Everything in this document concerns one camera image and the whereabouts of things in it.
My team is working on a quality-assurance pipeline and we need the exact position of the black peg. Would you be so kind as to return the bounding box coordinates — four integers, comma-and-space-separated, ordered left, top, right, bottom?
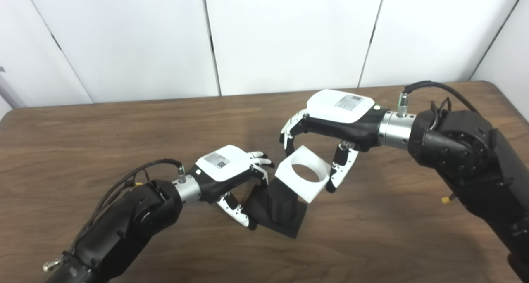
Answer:
245, 178, 308, 239

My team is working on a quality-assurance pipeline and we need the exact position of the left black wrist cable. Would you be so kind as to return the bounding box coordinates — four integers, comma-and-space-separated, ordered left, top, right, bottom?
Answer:
43, 158, 187, 272

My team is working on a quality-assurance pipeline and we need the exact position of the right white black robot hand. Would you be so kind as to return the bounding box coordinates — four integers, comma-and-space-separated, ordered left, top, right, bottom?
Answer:
279, 89, 391, 193

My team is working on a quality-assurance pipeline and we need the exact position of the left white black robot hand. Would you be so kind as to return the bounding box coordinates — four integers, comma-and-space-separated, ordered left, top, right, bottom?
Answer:
186, 145, 276, 231

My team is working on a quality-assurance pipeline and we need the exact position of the white square piece with hole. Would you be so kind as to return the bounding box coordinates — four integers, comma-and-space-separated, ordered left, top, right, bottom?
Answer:
274, 145, 332, 204

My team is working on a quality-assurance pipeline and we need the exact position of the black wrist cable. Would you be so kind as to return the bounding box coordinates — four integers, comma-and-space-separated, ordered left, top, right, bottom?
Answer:
397, 81, 480, 118
43, 158, 187, 272

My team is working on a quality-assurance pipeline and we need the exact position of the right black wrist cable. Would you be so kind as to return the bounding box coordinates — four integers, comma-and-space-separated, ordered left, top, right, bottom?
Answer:
397, 81, 480, 118

